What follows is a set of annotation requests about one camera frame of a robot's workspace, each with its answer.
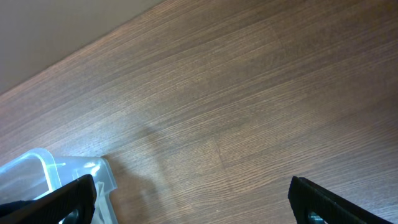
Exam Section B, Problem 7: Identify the clear plastic storage bin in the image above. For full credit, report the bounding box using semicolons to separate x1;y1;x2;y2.
1;148;118;224

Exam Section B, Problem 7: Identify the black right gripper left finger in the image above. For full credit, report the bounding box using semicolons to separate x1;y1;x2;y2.
1;174;97;224

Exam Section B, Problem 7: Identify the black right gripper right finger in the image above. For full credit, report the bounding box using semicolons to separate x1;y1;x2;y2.
288;176;388;224

